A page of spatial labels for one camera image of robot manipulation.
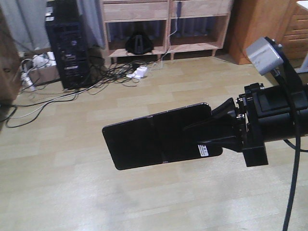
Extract black computer tower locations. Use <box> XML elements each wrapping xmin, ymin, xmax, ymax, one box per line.
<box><xmin>45</xmin><ymin>0</ymin><xmax>92</xmax><ymax>90</ymax></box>

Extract wooden shelf desk unit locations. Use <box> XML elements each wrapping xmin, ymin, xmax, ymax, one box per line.
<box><xmin>100</xmin><ymin>0</ymin><xmax>233</xmax><ymax>64</ymax></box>

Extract wooden cabinet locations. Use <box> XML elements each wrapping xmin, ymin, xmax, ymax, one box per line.
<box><xmin>225</xmin><ymin>0</ymin><xmax>308</xmax><ymax>64</ymax></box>

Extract white power strip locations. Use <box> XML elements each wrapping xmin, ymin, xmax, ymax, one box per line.
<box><xmin>126</xmin><ymin>66</ymin><xmax>148</xmax><ymax>79</ymax></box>

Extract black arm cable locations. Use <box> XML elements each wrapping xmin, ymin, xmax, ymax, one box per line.
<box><xmin>271</xmin><ymin>48</ymin><xmax>308</xmax><ymax>231</ymax></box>

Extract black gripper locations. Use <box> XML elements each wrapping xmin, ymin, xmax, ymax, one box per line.
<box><xmin>183</xmin><ymin>83</ymin><xmax>295</xmax><ymax>167</ymax></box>

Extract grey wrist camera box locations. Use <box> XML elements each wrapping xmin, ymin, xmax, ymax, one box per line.
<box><xmin>246</xmin><ymin>37</ymin><xmax>283</xmax><ymax>76</ymax></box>

